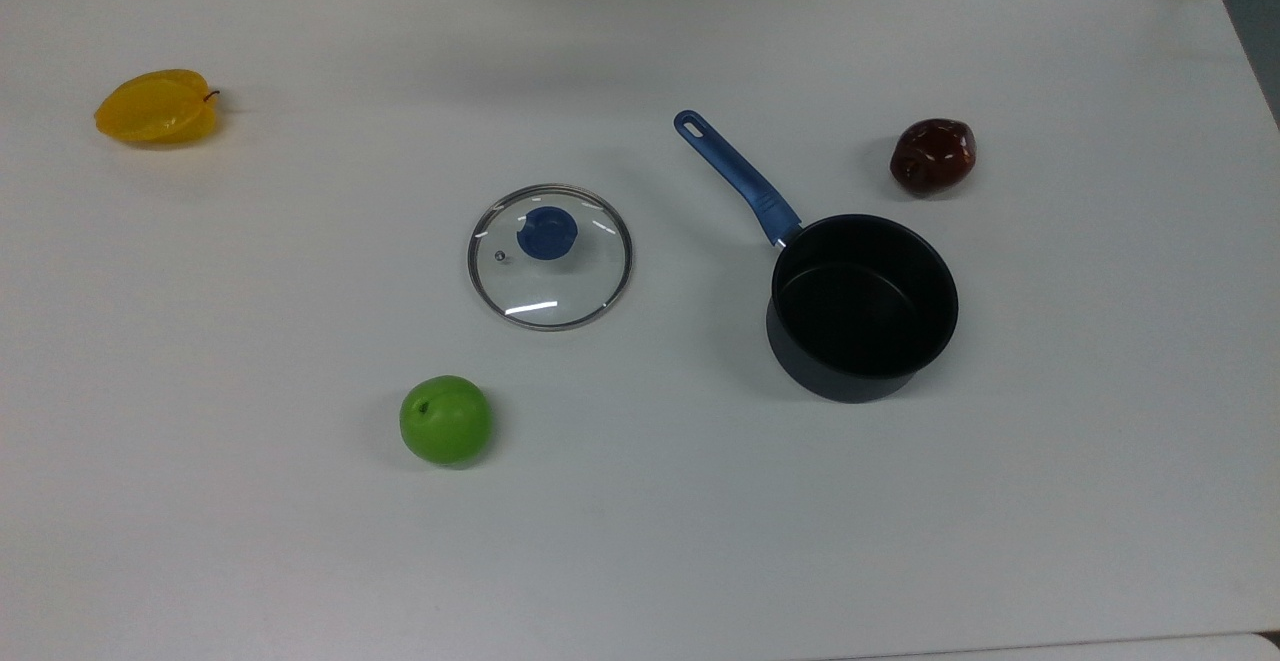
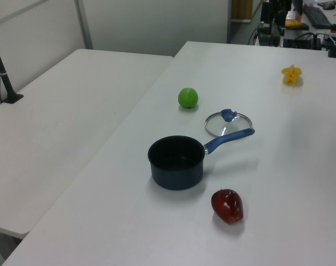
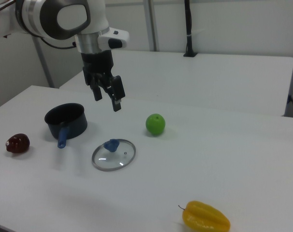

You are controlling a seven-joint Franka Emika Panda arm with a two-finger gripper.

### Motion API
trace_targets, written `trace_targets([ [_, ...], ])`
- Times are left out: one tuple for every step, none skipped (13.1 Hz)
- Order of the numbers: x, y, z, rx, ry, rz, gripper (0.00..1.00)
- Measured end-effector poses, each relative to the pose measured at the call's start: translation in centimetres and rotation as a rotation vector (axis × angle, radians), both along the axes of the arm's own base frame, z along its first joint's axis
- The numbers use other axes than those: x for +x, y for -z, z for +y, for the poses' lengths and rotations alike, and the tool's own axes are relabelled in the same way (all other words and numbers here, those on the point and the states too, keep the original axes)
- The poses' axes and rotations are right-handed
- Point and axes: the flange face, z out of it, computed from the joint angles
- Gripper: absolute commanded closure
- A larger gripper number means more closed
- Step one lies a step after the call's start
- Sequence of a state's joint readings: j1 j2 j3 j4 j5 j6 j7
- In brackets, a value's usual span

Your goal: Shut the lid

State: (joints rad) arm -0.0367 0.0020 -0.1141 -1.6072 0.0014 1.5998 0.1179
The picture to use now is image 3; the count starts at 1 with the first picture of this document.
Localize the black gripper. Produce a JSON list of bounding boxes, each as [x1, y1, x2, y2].
[[80, 49, 126, 113]]

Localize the glass lid with blue knob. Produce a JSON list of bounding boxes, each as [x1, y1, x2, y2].
[[91, 138, 137, 172]]

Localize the dark blue saucepan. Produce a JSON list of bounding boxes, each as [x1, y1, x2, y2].
[[44, 103, 88, 148]]

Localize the green toy apple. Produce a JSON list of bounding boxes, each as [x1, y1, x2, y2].
[[145, 113, 166, 136]]

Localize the dark red toy apple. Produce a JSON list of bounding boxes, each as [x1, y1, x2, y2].
[[5, 133, 30, 154]]

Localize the yellow toy starfruit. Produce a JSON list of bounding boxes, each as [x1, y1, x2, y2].
[[178, 200, 231, 232]]

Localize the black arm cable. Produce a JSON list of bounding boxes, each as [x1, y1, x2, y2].
[[41, 36, 77, 49]]

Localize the grey aluminium partition post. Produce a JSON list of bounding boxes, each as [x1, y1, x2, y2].
[[143, 0, 160, 52], [32, 35, 56, 88]]

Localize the black camera stand pole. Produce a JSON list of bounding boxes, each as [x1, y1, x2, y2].
[[183, 0, 198, 58]]

